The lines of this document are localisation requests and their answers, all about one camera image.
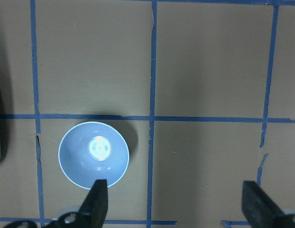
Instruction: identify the green bowl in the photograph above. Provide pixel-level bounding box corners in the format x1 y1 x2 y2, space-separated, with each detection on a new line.
58 122 130 190

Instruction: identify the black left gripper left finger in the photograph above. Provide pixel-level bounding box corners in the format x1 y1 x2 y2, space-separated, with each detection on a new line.
46 180 108 228

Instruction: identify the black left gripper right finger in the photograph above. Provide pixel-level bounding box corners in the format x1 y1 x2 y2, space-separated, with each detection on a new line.
241 181 295 228

